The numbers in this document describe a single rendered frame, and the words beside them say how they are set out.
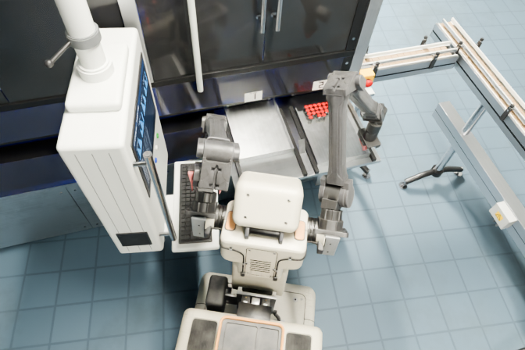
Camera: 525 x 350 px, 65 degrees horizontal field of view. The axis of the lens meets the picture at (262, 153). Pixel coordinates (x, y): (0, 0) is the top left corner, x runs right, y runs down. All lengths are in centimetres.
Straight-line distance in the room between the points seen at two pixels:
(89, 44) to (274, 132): 107
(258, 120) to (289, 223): 88
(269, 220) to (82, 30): 74
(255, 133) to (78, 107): 98
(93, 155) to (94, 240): 164
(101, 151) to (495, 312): 242
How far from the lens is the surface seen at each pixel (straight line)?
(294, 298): 229
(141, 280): 266
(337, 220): 142
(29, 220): 264
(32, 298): 282
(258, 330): 159
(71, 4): 115
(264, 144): 196
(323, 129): 206
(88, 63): 127
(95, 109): 126
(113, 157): 122
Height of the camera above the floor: 247
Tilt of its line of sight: 55 degrees down
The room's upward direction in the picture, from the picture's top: 5 degrees clockwise
